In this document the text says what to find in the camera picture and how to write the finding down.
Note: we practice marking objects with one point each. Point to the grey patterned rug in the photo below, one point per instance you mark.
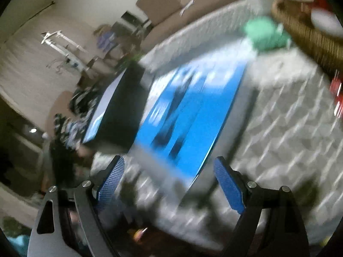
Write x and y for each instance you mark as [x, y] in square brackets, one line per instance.
[281, 139]

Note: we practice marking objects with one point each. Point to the white papers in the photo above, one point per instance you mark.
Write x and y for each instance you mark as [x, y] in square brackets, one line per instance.
[187, 5]

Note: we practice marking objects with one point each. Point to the green cloth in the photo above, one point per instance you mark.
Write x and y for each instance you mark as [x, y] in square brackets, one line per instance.
[265, 32]

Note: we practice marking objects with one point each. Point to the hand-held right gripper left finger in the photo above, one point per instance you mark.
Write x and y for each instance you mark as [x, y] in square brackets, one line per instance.
[112, 179]

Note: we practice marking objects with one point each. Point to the wicker basket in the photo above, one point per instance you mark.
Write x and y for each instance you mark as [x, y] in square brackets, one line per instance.
[308, 40]

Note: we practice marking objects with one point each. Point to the white plate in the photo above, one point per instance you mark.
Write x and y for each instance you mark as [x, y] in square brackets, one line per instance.
[325, 21]

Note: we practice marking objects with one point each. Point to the brown corner sofa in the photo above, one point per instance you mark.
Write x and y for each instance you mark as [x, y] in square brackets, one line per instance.
[166, 10]

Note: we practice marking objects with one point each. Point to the grey box with blue print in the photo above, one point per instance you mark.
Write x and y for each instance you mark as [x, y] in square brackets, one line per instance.
[187, 117]

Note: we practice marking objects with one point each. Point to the white pole stand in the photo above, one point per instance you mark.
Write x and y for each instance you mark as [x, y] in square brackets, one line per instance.
[61, 45]

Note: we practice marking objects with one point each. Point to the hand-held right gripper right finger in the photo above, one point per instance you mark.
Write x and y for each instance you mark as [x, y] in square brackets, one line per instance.
[227, 184]

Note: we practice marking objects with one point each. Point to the pile of folded clothes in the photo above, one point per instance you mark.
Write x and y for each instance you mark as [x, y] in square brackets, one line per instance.
[75, 117]

